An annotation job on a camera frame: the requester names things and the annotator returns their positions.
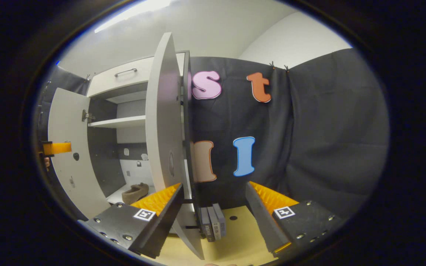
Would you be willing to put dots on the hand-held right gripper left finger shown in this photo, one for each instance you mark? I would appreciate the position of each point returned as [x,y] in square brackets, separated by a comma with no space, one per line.
[165,225]

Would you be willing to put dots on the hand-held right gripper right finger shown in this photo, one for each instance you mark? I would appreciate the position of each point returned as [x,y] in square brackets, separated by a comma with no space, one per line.
[263,218]

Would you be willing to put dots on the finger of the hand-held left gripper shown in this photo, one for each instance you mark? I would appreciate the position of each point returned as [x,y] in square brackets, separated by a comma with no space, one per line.
[59,147]

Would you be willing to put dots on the white cabinet door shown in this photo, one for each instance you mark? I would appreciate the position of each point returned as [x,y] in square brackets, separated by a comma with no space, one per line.
[68,118]
[165,111]

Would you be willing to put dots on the brown fuzzy shoe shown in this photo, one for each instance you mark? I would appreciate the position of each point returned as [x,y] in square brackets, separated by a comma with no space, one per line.
[135,192]

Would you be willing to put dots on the white shoe cabinet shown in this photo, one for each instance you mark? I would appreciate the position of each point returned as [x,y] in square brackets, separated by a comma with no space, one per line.
[129,135]

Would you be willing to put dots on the metal door hinge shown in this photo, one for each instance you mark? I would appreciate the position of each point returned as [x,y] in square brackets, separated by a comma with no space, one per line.
[87,116]

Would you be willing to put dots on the white cabinet drawer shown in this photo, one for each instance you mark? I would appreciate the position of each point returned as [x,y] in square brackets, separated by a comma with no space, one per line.
[117,83]

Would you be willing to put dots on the gray flat box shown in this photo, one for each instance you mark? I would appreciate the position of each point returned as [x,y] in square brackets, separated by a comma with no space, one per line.
[205,225]
[221,220]
[215,223]

